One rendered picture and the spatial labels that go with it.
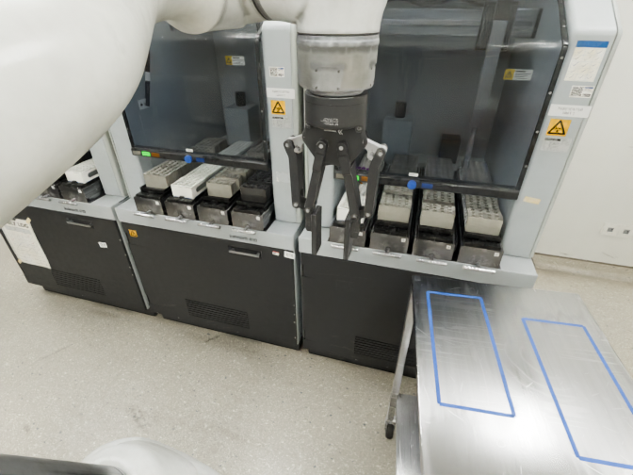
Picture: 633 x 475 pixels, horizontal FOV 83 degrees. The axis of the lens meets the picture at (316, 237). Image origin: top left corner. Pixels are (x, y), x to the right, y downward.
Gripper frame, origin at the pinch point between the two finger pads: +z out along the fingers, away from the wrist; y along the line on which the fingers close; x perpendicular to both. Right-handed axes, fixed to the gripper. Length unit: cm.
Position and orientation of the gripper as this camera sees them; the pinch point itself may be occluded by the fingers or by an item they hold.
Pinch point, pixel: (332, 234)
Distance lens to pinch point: 53.5
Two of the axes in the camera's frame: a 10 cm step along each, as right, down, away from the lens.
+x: 2.8, -5.2, 8.0
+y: 9.6, 1.5, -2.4
